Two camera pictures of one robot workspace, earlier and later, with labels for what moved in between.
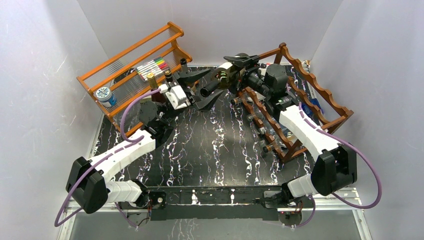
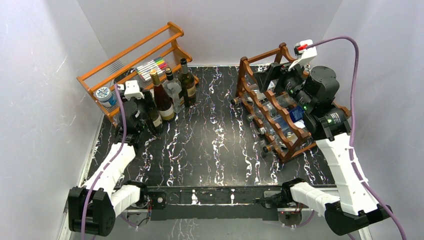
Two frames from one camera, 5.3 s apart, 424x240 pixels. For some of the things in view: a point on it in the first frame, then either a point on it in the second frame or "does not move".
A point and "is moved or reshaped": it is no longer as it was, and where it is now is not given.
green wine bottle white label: [220, 76] is moved or reshaped
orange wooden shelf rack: [122, 84] does not move
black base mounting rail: [235, 203] does not move
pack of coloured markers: [156, 66] does not move
